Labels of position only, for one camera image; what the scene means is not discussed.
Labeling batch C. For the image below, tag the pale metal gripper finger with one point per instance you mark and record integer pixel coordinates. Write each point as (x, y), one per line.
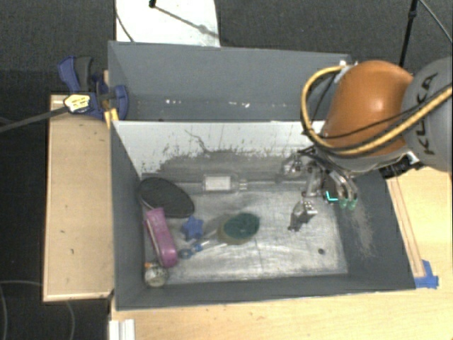
(295, 218)
(307, 214)

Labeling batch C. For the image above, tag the grey metal bin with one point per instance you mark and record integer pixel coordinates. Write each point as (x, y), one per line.
(247, 260)

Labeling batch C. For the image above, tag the blue star-shaped knob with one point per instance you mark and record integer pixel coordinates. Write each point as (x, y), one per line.
(192, 227)

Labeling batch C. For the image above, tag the black oval case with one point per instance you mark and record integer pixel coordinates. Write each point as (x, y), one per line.
(164, 197)

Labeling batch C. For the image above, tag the purple flat box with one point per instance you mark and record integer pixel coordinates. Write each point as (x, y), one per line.
(163, 236)

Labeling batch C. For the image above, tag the clear glass ball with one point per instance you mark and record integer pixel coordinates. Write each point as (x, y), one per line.
(155, 276)

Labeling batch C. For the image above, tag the pale wood board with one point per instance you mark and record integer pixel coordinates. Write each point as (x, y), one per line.
(79, 204)

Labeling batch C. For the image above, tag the black cylinder on white bracket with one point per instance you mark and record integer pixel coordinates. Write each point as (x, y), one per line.
(398, 168)

